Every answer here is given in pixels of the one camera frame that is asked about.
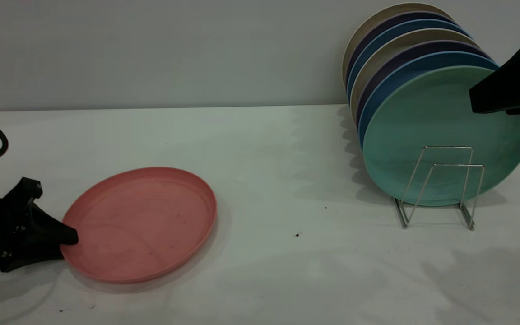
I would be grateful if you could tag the pink round plate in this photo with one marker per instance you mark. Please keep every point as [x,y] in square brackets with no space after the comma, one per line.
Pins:
[142,221]

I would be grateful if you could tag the dark purple round plate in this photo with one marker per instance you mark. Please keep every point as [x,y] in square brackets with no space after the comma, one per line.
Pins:
[395,20]
[422,48]

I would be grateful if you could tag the green round plate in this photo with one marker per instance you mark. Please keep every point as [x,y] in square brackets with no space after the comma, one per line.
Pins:
[422,126]

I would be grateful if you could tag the blue round plate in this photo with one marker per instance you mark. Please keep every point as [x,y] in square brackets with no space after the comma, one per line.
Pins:
[393,81]
[404,26]

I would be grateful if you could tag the beige round plate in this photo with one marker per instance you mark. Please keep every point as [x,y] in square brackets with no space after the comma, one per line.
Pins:
[377,15]
[391,45]

